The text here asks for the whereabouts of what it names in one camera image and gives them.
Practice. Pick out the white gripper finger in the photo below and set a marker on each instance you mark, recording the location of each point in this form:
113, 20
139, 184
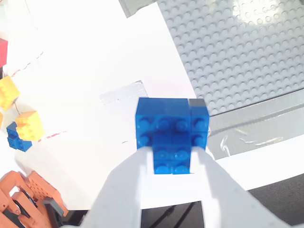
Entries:
118, 194
225, 202

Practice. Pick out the blue lego cube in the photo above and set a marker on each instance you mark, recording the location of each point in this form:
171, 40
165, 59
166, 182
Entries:
166, 118
14, 142

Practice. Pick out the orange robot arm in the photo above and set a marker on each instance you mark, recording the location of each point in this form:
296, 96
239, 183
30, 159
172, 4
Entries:
38, 190

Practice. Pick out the red lego cube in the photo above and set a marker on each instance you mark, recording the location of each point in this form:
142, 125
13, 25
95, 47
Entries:
2, 52

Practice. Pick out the grey black table clamp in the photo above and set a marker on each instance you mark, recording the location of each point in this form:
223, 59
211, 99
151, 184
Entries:
53, 204

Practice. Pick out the grey tape square patch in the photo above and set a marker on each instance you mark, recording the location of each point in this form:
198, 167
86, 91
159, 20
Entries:
118, 96

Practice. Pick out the grey studded lego baseplate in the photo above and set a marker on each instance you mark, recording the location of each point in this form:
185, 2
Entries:
237, 59

